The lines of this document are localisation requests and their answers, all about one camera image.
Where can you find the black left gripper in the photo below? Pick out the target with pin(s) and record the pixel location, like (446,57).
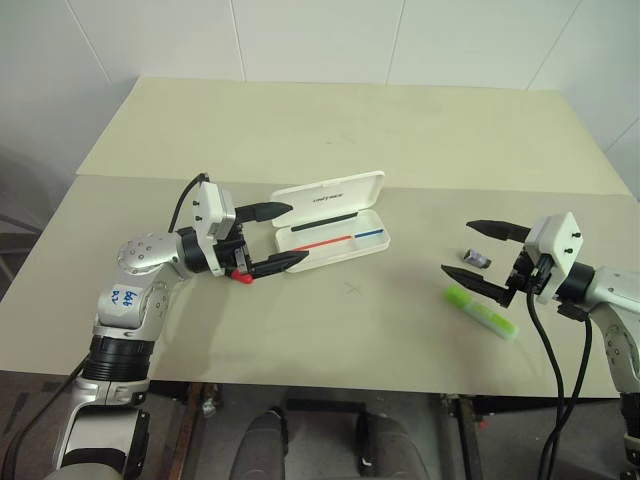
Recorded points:
(232,252)

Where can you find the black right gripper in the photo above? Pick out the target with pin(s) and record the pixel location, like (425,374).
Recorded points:
(522,275)

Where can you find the small purple eraser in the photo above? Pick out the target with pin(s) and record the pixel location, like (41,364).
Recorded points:
(475,258)

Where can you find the green highlighter marker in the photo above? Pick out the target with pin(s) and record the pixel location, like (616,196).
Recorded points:
(482,312)

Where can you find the white plastic pencil case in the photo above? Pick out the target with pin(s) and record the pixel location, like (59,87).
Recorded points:
(330,195)

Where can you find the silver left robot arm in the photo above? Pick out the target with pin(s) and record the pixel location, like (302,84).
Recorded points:
(140,255)

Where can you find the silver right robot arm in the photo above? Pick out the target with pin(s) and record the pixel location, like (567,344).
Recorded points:
(615,290)

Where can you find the thin red-brown stick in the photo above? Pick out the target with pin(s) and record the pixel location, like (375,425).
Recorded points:
(325,242)

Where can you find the thin black pen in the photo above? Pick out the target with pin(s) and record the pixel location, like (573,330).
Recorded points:
(325,221)

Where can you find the rusty brown metal leg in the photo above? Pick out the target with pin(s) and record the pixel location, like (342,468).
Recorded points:
(462,440)
(194,430)

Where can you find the dark grey rounded shape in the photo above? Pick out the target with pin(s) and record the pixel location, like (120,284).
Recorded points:
(260,445)
(395,445)

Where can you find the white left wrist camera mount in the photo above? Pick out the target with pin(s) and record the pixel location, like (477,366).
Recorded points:
(210,205)

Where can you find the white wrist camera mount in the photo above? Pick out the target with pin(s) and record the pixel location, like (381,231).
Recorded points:
(562,235)
(210,205)

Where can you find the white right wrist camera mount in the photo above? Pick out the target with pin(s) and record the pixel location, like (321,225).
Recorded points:
(562,235)

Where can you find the black table frame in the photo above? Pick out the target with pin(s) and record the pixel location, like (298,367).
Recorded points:
(525,402)

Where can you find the black metal floor bracket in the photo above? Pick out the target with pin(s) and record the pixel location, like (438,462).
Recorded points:
(325,404)

